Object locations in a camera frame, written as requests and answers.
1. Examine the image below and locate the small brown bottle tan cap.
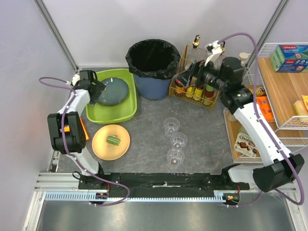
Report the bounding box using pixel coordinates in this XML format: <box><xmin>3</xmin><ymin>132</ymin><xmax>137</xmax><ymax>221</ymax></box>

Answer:
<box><xmin>186</xmin><ymin>77</ymin><xmax>197</xmax><ymax>98</ymax></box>

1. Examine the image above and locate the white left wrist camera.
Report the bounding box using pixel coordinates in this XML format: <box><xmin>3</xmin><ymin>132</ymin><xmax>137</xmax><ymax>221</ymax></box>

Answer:
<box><xmin>70</xmin><ymin>74</ymin><xmax>80</xmax><ymax>86</ymax></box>

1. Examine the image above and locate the green plastic basin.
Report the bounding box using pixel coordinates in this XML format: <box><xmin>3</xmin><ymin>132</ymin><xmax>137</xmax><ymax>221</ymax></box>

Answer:
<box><xmin>86</xmin><ymin>69</ymin><xmax>138</xmax><ymax>125</ymax></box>

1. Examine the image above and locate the green layered cake slice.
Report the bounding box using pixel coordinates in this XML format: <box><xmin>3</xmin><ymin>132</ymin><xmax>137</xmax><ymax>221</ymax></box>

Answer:
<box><xmin>106</xmin><ymin>136</ymin><xmax>121</xmax><ymax>146</ymax></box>

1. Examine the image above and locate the beige plate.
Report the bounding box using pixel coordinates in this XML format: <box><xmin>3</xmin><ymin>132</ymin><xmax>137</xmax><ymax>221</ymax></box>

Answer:
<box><xmin>92</xmin><ymin>125</ymin><xmax>130</xmax><ymax>161</ymax></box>

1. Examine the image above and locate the blue sponge package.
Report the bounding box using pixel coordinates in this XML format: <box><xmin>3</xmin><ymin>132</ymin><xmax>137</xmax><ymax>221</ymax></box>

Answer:
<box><xmin>270</xmin><ymin>44</ymin><xmax>308</xmax><ymax>73</ymax></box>

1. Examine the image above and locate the clear glass cup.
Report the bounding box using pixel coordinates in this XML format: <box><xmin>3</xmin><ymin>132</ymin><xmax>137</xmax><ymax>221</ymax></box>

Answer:
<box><xmin>170</xmin><ymin>132</ymin><xmax>188</xmax><ymax>149</ymax></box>
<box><xmin>167</xmin><ymin>148</ymin><xmax>185</xmax><ymax>167</ymax></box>
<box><xmin>163</xmin><ymin>117</ymin><xmax>180</xmax><ymax>136</ymax></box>

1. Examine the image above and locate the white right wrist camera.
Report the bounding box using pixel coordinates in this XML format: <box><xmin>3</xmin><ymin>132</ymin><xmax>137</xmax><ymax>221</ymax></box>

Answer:
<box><xmin>204</xmin><ymin>40</ymin><xmax>225</xmax><ymax>66</ymax></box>

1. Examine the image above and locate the yellow wire basket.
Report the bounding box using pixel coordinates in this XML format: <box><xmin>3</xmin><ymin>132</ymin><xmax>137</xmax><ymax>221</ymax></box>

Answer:
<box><xmin>168</xmin><ymin>45</ymin><xmax>220</xmax><ymax>111</ymax></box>

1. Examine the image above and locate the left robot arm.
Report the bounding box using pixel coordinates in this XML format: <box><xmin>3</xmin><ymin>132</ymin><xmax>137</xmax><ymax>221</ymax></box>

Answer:
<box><xmin>47</xmin><ymin>70</ymin><xmax>106</xmax><ymax>190</ymax></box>

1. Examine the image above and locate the blue ceramic plate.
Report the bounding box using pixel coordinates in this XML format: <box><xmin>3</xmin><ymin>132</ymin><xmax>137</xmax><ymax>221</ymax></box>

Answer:
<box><xmin>97</xmin><ymin>77</ymin><xmax>129</xmax><ymax>106</ymax></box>

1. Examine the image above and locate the yellow snack bag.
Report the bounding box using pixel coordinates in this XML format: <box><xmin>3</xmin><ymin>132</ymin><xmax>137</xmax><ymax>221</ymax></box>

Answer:
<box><xmin>252</xmin><ymin>87</ymin><xmax>266</xmax><ymax>97</ymax></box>

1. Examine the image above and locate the chocolate cookie box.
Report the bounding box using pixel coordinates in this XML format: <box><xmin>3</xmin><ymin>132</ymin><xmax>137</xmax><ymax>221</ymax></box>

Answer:
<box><xmin>234</xmin><ymin>132</ymin><xmax>258</xmax><ymax>157</ymax></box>

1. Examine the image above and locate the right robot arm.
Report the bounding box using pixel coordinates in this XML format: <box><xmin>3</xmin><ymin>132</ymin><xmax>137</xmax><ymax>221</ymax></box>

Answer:
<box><xmin>175</xmin><ymin>57</ymin><xmax>305</xmax><ymax>193</ymax></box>

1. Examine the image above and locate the green red sauce bottle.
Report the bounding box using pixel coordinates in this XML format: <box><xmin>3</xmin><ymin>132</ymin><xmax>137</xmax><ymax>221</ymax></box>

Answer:
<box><xmin>204</xmin><ymin>85</ymin><xmax>215</xmax><ymax>105</ymax></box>

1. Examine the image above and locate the yellow sponge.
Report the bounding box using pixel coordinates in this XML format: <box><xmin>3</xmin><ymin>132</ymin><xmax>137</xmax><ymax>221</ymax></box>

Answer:
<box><xmin>293</xmin><ymin>95</ymin><xmax>308</xmax><ymax>116</ymax></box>

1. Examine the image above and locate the black trash bag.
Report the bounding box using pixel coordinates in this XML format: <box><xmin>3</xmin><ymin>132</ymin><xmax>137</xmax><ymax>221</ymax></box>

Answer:
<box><xmin>125</xmin><ymin>39</ymin><xmax>180</xmax><ymax>80</ymax></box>

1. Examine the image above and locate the red lid sauce jar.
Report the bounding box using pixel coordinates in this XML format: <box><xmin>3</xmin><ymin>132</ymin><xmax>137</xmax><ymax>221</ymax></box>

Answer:
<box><xmin>175</xmin><ymin>80</ymin><xmax>186</xmax><ymax>95</ymax></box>

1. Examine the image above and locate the cream pump soap bottle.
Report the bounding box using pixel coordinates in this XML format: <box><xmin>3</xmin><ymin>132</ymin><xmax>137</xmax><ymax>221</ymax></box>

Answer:
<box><xmin>239</xmin><ymin>52</ymin><xmax>251</xmax><ymax>66</ymax></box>

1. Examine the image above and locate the orange purple box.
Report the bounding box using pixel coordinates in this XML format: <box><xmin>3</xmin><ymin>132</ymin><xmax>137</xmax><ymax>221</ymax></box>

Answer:
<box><xmin>257</xmin><ymin>96</ymin><xmax>274</xmax><ymax>123</ymax></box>

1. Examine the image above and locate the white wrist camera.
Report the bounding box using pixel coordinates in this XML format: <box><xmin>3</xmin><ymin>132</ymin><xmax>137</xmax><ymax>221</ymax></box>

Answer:
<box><xmin>204</xmin><ymin>40</ymin><xmax>225</xmax><ymax>66</ymax></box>
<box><xmin>70</xmin><ymin>74</ymin><xmax>80</xmax><ymax>86</ymax></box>

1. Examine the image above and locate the black mounting base plate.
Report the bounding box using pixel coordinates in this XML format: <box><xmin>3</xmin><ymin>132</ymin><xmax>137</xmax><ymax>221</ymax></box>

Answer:
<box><xmin>72</xmin><ymin>171</ymin><xmax>250</xmax><ymax>193</ymax></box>

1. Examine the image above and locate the white wire shelf rack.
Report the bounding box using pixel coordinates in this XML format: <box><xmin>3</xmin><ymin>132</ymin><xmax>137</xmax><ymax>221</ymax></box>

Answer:
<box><xmin>222</xmin><ymin>42</ymin><xmax>308</xmax><ymax>164</ymax></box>

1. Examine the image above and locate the blue trash bin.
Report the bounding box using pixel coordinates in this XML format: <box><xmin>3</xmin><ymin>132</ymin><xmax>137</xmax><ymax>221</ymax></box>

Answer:
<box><xmin>133</xmin><ymin>74</ymin><xmax>172</xmax><ymax>100</ymax></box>

